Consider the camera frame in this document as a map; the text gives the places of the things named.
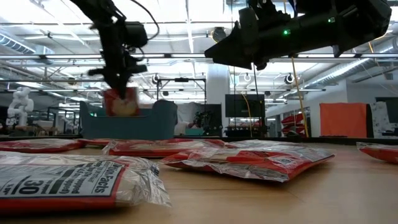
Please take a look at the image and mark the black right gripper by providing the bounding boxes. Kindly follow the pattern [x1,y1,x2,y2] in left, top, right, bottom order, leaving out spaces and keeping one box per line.
[204,0,299,72]

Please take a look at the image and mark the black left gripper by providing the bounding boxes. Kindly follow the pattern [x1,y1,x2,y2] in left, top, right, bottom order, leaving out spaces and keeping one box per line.
[88,27,149,100]

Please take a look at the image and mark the teal plastic basket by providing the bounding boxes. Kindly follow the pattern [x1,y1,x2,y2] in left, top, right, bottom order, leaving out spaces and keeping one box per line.
[79,99,178,141]

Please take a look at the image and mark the black monitor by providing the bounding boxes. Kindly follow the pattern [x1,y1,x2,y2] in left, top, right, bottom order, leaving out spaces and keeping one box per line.
[224,93,266,119]

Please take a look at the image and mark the black equipment rack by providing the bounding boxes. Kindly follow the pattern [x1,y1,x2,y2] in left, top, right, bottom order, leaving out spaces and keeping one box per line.
[194,103,223,138]

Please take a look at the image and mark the cluttered workbench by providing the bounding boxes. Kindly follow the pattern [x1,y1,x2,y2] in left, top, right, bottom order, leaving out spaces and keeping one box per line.
[0,107,80,138]

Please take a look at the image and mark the red stacked bins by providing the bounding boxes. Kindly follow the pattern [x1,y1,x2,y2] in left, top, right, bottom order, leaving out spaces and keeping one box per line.
[280,113,305,137]

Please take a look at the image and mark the orange panel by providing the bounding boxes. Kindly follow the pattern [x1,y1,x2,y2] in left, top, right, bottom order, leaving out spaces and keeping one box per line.
[319,102,368,139]

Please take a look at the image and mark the white patterned panel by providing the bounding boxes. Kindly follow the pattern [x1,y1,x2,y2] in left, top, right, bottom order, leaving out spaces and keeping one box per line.
[369,101,393,138]

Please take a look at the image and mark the black looped cable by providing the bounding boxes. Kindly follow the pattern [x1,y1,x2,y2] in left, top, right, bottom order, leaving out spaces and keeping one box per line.
[252,63,264,138]

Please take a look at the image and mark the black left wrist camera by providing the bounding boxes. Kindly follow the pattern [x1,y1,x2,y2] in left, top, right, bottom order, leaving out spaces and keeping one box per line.
[124,21,149,49]

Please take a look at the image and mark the black frame rig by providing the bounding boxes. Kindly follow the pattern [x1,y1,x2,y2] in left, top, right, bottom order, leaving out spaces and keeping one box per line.
[156,77,208,105]

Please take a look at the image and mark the thin yellow cable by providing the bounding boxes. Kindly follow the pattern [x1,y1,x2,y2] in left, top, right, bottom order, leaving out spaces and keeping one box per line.
[241,94,253,138]

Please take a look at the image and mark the yellow hanging cable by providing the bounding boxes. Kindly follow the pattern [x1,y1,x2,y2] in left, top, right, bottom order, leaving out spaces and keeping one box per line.
[290,55,310,138]

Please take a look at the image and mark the equipment cart with cables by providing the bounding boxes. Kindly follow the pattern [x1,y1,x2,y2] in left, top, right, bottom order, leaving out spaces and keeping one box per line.
[224,121,269,138]

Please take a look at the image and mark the silver air duct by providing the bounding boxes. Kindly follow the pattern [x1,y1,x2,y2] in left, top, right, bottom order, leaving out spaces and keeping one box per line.
[307,37,398,90]
[0,32,55,56]

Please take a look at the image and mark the black aluminium table frame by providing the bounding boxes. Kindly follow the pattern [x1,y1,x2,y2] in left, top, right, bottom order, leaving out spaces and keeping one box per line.
[0,134,398,146]

